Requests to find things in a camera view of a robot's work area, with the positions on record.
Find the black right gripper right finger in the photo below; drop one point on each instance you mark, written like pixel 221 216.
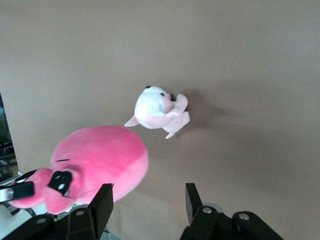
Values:
pixel 197 215

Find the pale pink dog plush toy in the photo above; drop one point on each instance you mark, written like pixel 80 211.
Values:
pixel 150 110

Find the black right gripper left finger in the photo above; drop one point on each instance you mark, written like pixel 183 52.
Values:
pixel 100 207

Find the hot pink round plush toy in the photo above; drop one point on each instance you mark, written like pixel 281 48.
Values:
pixel 100 155

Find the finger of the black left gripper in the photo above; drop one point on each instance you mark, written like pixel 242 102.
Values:
pixel 25 176
pixel 22 191

